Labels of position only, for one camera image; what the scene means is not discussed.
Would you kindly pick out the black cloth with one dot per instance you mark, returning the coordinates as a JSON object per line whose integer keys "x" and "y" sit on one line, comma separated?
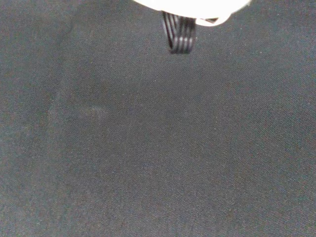
{"x": 158, "y": 148}

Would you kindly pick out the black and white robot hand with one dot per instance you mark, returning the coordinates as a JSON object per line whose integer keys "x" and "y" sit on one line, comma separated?
{"x": 182, "y": 37}

